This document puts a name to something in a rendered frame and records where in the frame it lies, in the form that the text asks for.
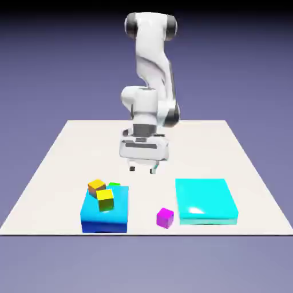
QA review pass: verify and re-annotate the large blue box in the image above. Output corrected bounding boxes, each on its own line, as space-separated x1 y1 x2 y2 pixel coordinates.
80 185 129 234

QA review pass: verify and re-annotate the large cyan box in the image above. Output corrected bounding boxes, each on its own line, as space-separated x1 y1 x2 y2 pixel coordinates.
175 178 239 225

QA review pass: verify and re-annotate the small orange cube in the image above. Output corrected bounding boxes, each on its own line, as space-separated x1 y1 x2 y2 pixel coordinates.
87 179 107 199

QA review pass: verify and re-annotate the small magenta cube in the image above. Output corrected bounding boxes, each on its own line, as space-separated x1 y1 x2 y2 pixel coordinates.
156 207 175 229

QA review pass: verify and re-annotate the small yellow cube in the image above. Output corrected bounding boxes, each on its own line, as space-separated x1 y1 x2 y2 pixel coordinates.
96 188 115 212

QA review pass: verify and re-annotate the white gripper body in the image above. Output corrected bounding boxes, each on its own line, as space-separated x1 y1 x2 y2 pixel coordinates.
118 136 170 165

